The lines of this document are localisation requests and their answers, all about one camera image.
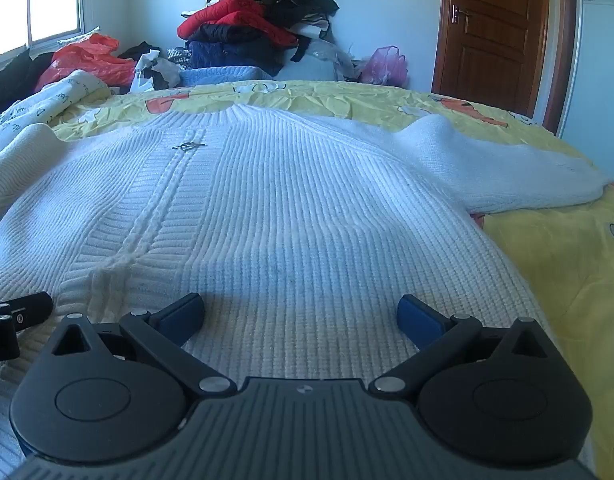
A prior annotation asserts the brown wooden door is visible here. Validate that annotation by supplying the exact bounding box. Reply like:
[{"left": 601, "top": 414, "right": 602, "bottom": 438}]
[{"left": 431, "top": 0, "right": 578, "bottom": 133}]

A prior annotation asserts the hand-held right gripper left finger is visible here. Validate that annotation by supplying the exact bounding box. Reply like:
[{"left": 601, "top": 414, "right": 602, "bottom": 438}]
[{"left": 48, "top": 292, "right": 238, "bottom": 402}]

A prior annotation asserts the yellow carrot print bed sheet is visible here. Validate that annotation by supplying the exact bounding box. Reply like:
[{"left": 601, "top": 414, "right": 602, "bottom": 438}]
[{"left": 51, "top": 80, "right": 614, "bottom": 480}]

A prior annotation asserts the red plastic bag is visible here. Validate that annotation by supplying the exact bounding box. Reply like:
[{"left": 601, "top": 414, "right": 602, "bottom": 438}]
[{"left": 34, "top": 33, "right": 138, "bottom": 93}]

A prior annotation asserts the light blue knit cloth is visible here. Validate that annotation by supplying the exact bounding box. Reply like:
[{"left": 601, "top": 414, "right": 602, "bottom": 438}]
[{"left": 178, "top": 65, "right": 274, "bottom": 87}]

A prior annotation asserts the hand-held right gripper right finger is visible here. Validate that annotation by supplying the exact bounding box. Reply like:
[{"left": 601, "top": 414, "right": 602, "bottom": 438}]
[{"left": 368, "top": 294, "right": 554, "bottom": 402}]

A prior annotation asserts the white knit sweater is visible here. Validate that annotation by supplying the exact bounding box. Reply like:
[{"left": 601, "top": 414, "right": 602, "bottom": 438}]
[{"left": 0, "top": 104, "right": 613, "bottom": 480}]

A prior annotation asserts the white wardrobe with flower stickers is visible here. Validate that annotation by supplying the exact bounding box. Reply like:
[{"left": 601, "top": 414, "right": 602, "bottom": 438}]
[{"left": 557, "top": 0, "right": 614, "bottom": 181}]

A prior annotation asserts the pink plastic bag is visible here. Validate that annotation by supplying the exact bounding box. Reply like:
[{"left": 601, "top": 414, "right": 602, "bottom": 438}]
[{"left": 359, "top": 46, "right": 409, "bottom": 87}]

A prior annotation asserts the grey clear plastic bag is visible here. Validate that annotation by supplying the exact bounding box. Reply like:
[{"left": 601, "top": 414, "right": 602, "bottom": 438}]
[{"left": 276, "top": 39, "right": 360, "bottom": 83}]

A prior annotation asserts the white plastic bag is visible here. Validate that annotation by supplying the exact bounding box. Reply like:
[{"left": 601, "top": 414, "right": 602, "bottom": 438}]
[{"left": 129, "top": 49, "right": 184, "bottom": 95}]

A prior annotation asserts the navy blue jacket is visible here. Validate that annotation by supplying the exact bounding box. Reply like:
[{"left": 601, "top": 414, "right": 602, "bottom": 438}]
[{"left": 187, "top": 24, "right": 288, "bottom": 77}]

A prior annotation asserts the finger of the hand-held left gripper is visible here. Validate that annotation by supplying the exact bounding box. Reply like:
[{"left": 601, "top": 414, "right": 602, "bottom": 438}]
[
  {"left": 0, "top": 315, "right": 19, "bottom": 363},
  {"left": 0, "top": 291, "right": 54, "bottom": 333}
]

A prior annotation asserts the window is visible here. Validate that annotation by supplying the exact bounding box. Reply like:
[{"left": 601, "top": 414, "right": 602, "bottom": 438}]
[{"left": 0, "top": 0, "right": 100, "bottom": 63}]

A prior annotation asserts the white printed quilt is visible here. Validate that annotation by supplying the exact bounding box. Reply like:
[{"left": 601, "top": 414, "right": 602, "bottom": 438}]
[{"left": 0, "top": 69, "right": 112, "bottom": 161}]

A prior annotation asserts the black cloth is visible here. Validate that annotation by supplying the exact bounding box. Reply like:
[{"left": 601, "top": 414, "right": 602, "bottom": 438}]
[{"left": 0, "top": 46, "right": 55, "bottom": 118}]

